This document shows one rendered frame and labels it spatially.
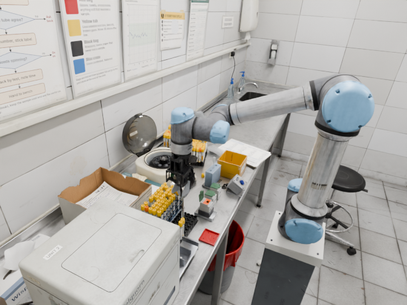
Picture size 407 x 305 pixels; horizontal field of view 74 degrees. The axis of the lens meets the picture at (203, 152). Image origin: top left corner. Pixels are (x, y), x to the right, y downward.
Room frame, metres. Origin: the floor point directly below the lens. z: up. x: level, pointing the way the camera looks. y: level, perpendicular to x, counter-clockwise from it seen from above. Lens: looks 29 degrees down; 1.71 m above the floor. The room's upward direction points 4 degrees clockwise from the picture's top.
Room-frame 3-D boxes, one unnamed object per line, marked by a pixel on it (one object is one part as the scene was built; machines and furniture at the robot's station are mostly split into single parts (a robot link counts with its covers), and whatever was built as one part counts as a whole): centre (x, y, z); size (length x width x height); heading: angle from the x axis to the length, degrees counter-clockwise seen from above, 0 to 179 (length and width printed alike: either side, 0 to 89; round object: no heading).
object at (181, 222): (0.82, 0.08, 0.93); 0.17 x 0.09 x 0.11; 158
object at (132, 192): (0.87, 0.39, 0.95); 0.29 x 0.25 x 0.15; 67
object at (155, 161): (1.19, 0.20, 0.97); 0.15 x 0.15 x 0.07
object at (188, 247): (0.62, 0.06, 0.92); 0.21 x 0.07 x 0.05; 157
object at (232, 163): (1.28, -0.16, 0.93); 0.13 x 0.13 x 0.10; 67
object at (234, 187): (1.12, -0.16, 0.92); 0.13 x 0.07 x 0.08; 67
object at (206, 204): (0.92, -0.03, 0.92); 0.05 x 0.04 x 0.06; 65
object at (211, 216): (0.92, -0.03, 0.89); 0.09 x 0.05 x 0.04; 65
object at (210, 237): (0.79, -0.05, 0.88); 0.07 x 0.07 x 0.01; 67
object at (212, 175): (1.16, -0.06, 0.92); 0.10 x 0.07 x 0.10; 152
